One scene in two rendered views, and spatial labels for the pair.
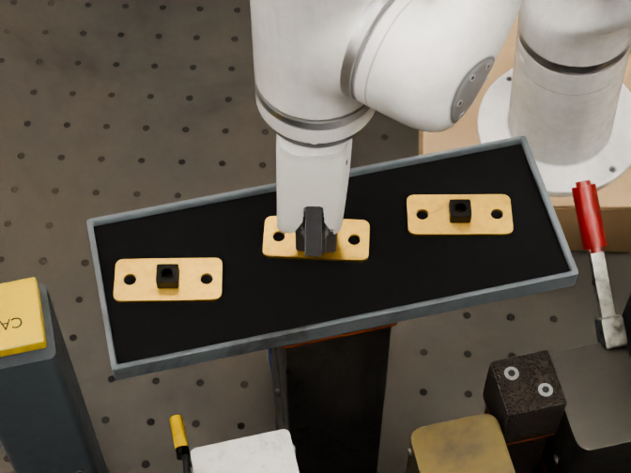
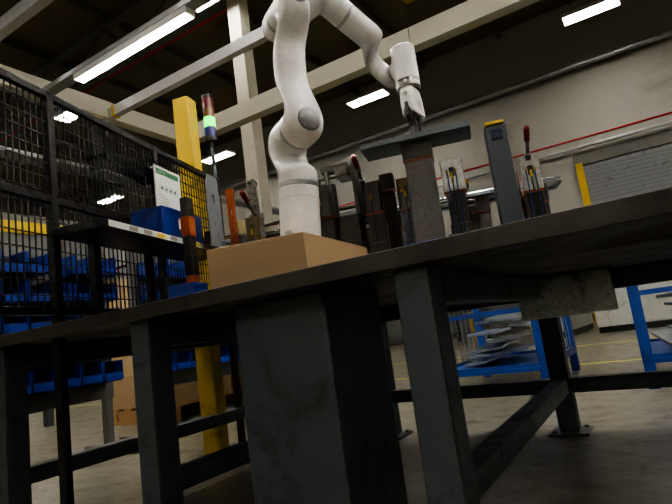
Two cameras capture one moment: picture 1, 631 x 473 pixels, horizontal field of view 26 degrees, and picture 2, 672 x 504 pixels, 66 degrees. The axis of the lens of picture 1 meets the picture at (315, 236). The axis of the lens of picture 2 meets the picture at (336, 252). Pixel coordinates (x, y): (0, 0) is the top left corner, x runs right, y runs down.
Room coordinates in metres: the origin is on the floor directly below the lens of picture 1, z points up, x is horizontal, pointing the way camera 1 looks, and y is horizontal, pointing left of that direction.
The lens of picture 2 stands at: (2.23, 0.50, 0.54)
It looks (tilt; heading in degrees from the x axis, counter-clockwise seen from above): 9 degrees up; 208
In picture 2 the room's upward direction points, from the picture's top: 8 degrees counter-clockwise
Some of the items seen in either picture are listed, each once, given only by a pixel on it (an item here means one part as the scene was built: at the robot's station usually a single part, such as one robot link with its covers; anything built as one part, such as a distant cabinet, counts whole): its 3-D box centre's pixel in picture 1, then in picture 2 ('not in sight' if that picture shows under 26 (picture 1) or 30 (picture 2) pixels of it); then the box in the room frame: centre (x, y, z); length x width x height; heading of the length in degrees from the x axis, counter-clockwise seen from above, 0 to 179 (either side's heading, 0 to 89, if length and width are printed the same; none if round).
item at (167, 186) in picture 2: not in sight; (167, 200); (0.42, -1.33, 1.30); 0.23 x 0.02 x 0.31; 13
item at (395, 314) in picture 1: (330, 251); (415, 142); (0.56, -0.01, 1.16); 0.37 x 0.14 x 0.02; 103
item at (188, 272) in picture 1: (167, 277); not in sight; (0.54, 0.12, 1.17); 0.08 x 0.04 x 0.01; 91
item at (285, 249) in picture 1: (315, 236); not in sight; (0.57, 0.00, 1.17); 0.08 x 0.04 x 0.01; 87
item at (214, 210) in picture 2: not in sight; (214, 211); (0.45, -1.02, 1.17); 0.12 x 0.01 x 0.34; 13
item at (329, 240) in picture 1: (315, 238); not in sight; (0.55, 0.00, 1.20); 0.03 x 0.03 x 0.07; 87
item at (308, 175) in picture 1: (316, 140); (411, 102); (0.57, 0.00, 1.29); 0.10 x 0.07 x 0.11; 177
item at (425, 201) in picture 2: (327, 380); (426, 207); (0.56, -0.01, 0.92); 0.10 x 0.08 x 0.45; 103
